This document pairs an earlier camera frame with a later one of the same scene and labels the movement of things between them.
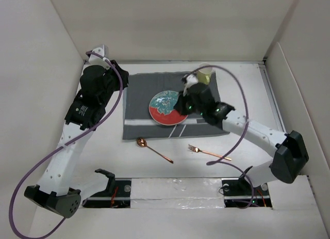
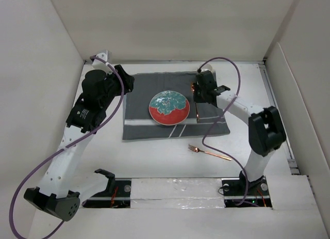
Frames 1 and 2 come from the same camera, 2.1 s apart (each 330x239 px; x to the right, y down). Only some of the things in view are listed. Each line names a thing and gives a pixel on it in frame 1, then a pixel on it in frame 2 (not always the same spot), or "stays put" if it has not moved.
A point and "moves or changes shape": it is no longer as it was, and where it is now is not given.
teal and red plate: [162, 110] stays put
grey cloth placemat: [137, 123] stays put
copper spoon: [142, 142] moves or changes shape
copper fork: [196, 149] stays put
